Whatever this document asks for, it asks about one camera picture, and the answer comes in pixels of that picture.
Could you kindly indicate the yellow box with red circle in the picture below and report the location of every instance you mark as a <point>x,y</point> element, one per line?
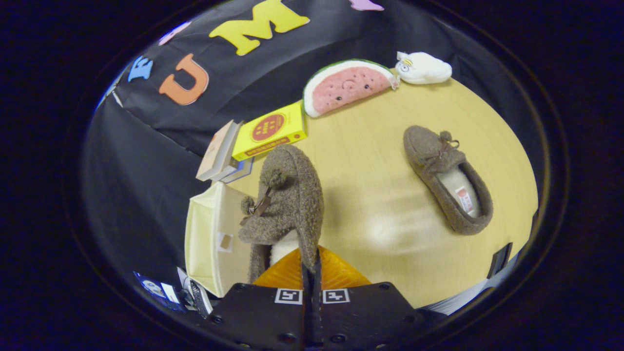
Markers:
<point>268,129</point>

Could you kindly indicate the blue printed packet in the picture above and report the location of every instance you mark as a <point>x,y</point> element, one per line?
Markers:
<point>156,287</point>

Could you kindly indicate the brown fuzzy shoe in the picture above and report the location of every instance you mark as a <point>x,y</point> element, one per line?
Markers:
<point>292,195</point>
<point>424,146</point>

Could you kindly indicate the white keyboard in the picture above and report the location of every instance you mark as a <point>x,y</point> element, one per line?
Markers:
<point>197,295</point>

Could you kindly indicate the blue book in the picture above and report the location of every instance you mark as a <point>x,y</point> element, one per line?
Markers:
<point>246,168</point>

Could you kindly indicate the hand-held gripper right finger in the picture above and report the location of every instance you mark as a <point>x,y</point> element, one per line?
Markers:
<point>360,312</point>

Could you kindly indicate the white book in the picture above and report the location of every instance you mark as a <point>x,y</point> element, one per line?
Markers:
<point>229,171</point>

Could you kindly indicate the black rectangular object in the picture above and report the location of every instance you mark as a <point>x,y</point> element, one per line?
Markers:
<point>499,261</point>

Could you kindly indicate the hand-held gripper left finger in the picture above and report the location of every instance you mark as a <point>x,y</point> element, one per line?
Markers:
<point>273,312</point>

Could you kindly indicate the watermelon slice plush toy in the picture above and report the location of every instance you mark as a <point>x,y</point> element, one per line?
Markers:
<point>341,87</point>

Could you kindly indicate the white plush toy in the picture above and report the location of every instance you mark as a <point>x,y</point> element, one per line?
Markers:
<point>424,69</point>

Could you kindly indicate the beige fabric storage box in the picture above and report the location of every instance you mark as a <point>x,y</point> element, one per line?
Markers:
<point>204,243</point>

